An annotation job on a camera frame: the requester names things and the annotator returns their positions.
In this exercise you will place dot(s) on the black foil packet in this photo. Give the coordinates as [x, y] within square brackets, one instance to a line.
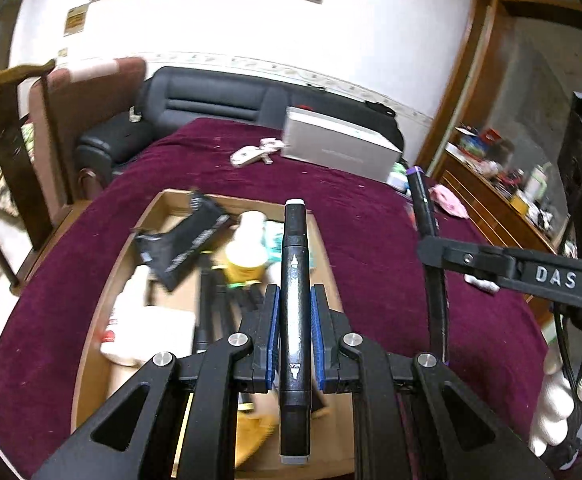
[186, 245]

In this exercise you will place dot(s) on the black marker purple cap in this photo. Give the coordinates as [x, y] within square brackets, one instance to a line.
[428, 220]

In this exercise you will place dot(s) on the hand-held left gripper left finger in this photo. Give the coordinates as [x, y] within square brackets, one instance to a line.
[272, 340]

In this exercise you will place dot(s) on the teal print tissue pack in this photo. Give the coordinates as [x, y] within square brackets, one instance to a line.
[273, 240]

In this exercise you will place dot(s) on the white square charger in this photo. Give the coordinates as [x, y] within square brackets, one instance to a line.
[166, 330]

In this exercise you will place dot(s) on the maroon tablecloth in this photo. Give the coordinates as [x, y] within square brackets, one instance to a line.
[371, 260]

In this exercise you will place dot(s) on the black sofa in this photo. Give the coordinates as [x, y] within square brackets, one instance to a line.
[211, 100]

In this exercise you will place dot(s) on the white bottle yellow cap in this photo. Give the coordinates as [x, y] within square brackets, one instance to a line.
[246, 255]

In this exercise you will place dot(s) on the wooden sideboard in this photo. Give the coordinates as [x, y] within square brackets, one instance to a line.
[476, 195]

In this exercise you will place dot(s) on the maroon armchair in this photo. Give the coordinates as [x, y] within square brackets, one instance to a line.
[81, 110]

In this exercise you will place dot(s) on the gold wall plaque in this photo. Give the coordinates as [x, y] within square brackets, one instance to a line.
[77, 19]

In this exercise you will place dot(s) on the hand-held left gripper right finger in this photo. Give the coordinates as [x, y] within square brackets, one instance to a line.
[317, 340]

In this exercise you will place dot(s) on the white plastic packet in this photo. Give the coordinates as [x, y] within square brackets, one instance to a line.
[123, 310]

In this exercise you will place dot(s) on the cardboard box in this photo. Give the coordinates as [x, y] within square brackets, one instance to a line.
[121, 410]

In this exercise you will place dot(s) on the person's right hand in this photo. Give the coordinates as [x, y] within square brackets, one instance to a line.
[553, 410]

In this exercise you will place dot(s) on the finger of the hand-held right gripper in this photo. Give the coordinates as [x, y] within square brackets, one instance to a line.
[471, 260]

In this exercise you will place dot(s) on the black marker green cap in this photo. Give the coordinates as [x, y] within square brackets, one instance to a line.
[238, 305]

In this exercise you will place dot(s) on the yellow snack packet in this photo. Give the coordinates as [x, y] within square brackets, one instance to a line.
[256, 435]

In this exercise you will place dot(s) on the thick black marker gold band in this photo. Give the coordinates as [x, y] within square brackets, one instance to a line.
[204, 310]

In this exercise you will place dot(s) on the white green cup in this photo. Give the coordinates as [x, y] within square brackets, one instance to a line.
[535, 182]

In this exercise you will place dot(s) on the wooden chair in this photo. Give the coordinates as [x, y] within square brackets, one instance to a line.
[16, 160]

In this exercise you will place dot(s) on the grey flat box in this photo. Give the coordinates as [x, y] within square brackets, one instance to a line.
[341, 145]

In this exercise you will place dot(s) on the pink cloth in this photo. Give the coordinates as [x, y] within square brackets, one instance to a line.
[448, 200]

